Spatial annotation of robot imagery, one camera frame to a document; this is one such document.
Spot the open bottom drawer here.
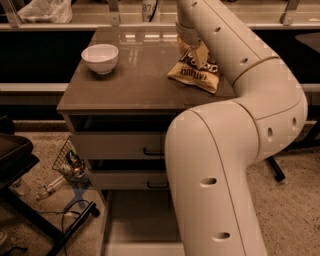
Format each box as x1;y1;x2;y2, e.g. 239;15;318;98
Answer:
100;190;185;256

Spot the black stand leg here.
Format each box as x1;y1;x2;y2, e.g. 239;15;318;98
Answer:
267;120;320;182

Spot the black cart frame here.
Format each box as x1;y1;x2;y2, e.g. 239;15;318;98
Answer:
0;116;100;256

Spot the white plastic bag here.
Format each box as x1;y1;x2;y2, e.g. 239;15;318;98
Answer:
18;0;72;23

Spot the middle drawer with black handle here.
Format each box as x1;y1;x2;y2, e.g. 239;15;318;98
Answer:
87;170;169;190

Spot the blue tape cross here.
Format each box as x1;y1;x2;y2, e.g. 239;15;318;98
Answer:
64;183;90;210

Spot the drawer with black handle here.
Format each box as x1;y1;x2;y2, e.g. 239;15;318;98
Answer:
87;170;169;190
70;132;165;160

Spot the clear plastic bottle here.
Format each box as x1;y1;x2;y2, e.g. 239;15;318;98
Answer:
36;176;68;200

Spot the white ceramic bowl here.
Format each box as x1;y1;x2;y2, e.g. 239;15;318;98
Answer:
81;44;119;74

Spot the wire mesh basket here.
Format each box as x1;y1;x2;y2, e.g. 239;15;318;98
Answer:
52;138;89;183

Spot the top drawer with black handle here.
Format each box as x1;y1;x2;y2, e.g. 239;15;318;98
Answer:
70;132;165;160

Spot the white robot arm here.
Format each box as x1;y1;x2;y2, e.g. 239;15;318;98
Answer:
165;0;307;256

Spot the grey drawer cabinet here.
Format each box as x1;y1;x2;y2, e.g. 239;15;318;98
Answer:
57;26;234;243

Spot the black cable on floor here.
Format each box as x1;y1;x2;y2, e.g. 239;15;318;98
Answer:
35;199;92;256

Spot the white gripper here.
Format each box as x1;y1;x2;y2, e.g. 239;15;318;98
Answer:
175;20;201;45

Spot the brown yellow chip bag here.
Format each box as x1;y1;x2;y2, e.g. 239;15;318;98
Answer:
167;37;219;94

